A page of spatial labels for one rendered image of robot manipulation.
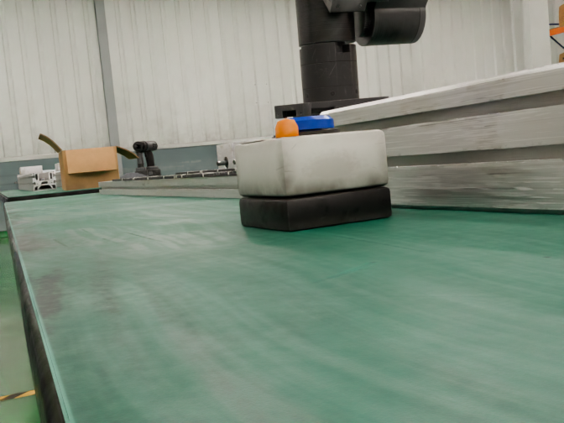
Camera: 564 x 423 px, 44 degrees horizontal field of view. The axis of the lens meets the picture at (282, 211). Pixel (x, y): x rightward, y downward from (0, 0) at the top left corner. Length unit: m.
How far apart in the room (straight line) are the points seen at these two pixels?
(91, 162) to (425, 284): 2.48
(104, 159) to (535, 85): 2.35
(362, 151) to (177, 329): 0.28
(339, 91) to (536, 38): 8.13
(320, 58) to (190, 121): 11.29
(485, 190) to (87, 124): 11.23
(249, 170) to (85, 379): 0.32
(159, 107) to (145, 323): 11.66
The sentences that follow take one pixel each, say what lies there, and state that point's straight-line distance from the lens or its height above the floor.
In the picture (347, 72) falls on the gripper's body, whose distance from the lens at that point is 0.69.
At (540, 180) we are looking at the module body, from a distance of 0.43.
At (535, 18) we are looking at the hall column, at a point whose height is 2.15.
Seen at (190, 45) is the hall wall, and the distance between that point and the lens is 12.12.
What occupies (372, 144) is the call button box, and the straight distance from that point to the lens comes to 0.47.
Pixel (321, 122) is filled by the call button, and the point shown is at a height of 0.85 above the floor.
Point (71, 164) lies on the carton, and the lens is 2.68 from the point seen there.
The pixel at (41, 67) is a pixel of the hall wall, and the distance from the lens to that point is 11.70.
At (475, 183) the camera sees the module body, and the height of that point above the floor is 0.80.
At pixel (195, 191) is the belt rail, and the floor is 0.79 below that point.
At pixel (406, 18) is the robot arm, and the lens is 0.72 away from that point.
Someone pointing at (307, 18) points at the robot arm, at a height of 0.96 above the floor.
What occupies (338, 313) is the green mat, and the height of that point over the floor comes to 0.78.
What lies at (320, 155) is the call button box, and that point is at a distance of 0.44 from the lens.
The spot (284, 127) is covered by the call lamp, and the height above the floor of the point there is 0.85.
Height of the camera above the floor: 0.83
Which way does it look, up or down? 4 degrees down
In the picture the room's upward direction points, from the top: 5 degrees counter-clockwise
